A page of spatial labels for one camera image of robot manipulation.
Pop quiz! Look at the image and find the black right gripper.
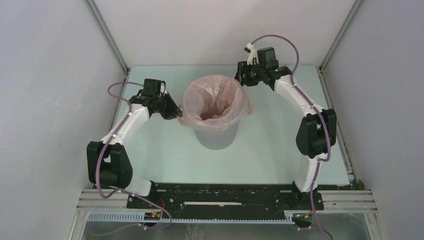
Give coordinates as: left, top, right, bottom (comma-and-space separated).
232, 60, 267, 87

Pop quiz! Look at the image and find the pink plastic trash bag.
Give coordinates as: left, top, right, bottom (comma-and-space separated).
177, 74, 253, 131

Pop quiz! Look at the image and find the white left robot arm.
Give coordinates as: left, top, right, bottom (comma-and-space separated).
86, 78, 182, 208

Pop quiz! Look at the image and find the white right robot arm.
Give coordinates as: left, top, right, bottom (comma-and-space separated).
235, 43, 337, 209

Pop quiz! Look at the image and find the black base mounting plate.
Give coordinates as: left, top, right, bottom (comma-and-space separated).
146, 183, 324, 220

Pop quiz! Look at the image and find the left controller board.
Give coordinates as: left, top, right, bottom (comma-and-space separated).
143, 211, 162, 221

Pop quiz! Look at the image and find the controller board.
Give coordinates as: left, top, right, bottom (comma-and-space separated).
293, 212, 314, 220
143, 211, 162, 221

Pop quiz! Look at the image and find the right controller board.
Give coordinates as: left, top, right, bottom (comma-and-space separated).
293, 212, 314, 220

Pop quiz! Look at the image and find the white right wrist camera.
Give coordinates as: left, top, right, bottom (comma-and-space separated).
244, 42, 258, 65

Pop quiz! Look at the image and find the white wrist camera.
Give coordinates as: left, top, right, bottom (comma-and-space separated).
160, 80, 167, 96
244, 42, 258, 65

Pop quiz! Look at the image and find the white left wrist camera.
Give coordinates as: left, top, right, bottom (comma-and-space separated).
160, 80, 167, 96

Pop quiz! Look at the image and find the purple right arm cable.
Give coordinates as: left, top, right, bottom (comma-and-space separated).
250, 34, 332, 196

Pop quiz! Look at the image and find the grey slotted cable duct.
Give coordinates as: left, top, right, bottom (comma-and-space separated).
87, 211, 312, 224

